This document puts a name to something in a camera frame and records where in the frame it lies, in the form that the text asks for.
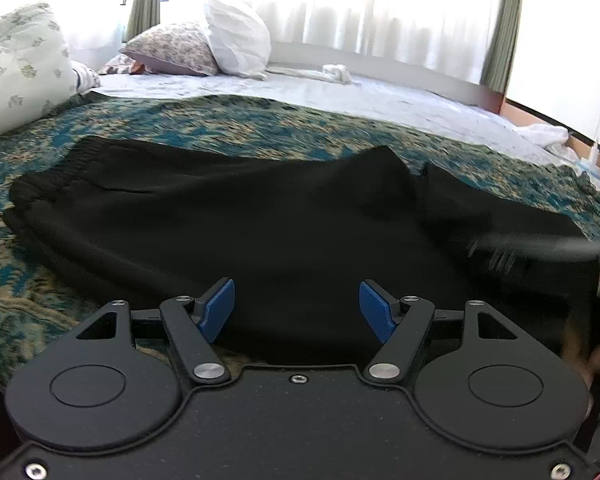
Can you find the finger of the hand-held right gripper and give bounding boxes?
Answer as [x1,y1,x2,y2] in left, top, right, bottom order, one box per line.
[467,235,600,277]

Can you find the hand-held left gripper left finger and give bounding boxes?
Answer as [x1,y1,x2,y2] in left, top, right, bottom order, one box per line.
[75,277,237,386]

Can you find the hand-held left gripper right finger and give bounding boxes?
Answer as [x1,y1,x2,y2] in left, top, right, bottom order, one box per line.
[358,280,523,386]

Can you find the black pants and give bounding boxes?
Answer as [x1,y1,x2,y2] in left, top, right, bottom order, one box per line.
[2,137,600,367]

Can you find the crumpled white cloth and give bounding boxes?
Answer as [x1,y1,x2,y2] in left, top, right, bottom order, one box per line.
[512,124,572,153]

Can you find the brown wooden board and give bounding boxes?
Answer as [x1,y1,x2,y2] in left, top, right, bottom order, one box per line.
[501,99,600,163]

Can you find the teal patterned blanket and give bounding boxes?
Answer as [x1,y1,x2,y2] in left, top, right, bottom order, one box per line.
[0,91,600,393]

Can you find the white bed sheet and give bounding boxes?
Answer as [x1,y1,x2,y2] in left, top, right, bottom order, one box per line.
[91,70,583,170]

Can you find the green curtain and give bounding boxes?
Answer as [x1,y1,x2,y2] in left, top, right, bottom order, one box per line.
[126,0,162,43]
[481,0,525,95]

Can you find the small white knotted cloth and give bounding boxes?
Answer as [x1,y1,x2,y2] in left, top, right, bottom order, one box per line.
[321,63,354,85]

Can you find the purple floral pillow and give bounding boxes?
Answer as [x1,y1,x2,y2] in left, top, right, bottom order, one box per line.
[119,22,222,78]

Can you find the striped cloth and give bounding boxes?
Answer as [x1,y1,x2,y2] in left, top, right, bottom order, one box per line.
[70,60,102,93]

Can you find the white pillow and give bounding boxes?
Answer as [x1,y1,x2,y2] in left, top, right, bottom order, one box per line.
[204,0,273,81]

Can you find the sheer white curtain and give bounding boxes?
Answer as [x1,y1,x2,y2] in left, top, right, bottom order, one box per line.
[157,0,503,86]

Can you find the green floral pillow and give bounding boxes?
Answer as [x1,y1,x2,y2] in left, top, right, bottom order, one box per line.
[0,2,79,147]

